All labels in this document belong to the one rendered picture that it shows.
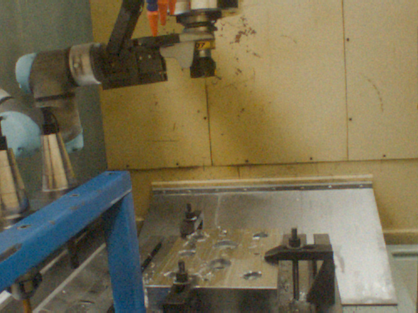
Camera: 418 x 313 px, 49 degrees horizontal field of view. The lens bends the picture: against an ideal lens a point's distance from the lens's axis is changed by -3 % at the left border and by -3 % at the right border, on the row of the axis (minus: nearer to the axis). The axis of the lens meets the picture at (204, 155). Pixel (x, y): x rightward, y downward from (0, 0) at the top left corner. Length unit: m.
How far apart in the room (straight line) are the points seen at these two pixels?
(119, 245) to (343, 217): 1.22
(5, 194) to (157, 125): 1.45
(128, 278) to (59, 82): 0.38
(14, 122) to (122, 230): 0.24
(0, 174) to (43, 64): 0.40
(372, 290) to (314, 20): 0.98
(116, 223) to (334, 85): 1.32
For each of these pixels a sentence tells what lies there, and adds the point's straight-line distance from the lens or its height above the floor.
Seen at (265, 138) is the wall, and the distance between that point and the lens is 1.85.
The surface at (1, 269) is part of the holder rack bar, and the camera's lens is 0.40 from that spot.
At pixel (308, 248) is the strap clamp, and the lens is 0.92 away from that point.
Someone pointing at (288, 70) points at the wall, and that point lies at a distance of 1.83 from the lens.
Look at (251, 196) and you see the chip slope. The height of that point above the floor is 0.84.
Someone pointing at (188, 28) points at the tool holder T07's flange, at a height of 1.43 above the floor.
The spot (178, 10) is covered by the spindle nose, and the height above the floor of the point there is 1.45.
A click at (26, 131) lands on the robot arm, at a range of 0.75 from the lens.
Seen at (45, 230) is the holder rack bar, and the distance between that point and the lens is 0.45.
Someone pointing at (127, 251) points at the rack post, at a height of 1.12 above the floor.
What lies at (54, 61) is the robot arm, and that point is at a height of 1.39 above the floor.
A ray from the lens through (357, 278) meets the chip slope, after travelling 1.58.
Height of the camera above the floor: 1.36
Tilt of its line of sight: 11 degrees down
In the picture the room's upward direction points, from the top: 5 degrees counter-clockwise
